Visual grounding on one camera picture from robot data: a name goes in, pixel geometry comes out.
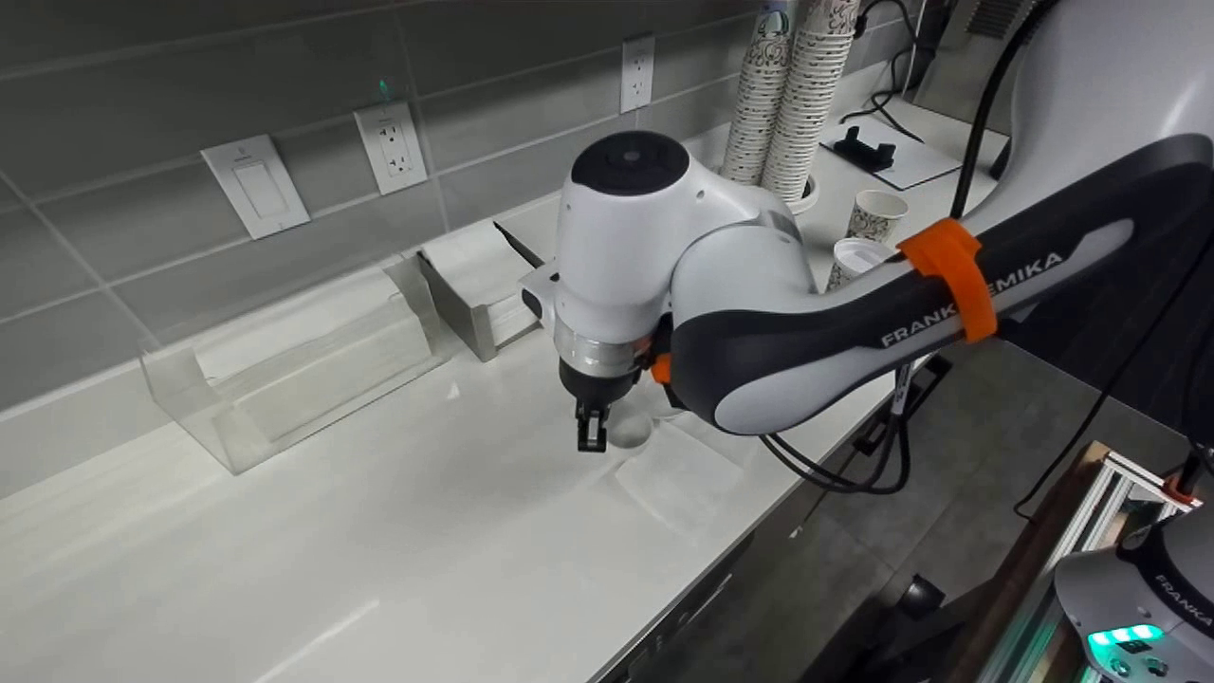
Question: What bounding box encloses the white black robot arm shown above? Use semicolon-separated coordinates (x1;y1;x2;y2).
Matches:
549;0;1214;453

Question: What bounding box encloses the patterned paper cup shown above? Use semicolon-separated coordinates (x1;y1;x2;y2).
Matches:
848;192;908;240
826;240;896;290

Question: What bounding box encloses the grey tissue box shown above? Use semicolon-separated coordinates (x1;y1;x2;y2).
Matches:
419;219;534;360

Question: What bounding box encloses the white light switch plate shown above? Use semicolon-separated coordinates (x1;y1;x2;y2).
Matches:
200;136;308;240

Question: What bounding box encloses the black device on pad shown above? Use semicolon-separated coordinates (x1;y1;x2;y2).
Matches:
831;127;896;173

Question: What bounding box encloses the clear acrylic napkin holder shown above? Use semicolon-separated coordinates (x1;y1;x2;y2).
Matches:
141;260;454;474

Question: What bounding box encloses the white paper napkin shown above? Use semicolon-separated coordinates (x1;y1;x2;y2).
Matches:
615;428;741;537

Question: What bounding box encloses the white tea cup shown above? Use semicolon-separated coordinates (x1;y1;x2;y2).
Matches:
606;396;662;447

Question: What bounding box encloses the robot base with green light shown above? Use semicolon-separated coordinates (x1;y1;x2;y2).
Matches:
1055;510;1214;683

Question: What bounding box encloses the white flat pad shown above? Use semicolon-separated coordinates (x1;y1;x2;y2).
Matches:
820;109;970;192

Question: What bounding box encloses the tall stack of paper cups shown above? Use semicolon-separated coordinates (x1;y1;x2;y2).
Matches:
762;0;862;203

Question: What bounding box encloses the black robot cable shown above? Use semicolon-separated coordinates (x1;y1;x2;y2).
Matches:
755;352;958;496

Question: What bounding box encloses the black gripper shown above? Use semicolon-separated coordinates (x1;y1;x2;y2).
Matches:
553;329;653;453

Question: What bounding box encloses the patterned paper cup right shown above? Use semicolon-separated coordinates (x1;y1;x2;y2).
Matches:
826;240;896;290

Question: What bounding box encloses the orange velcro strap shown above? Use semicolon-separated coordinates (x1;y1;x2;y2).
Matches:
896;217;1003;347

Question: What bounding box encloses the white wall outlet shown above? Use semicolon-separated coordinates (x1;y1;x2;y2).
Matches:
354;104;424;195

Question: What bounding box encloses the patterned paper cup left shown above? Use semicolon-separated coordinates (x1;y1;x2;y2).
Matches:
848;192;908;240

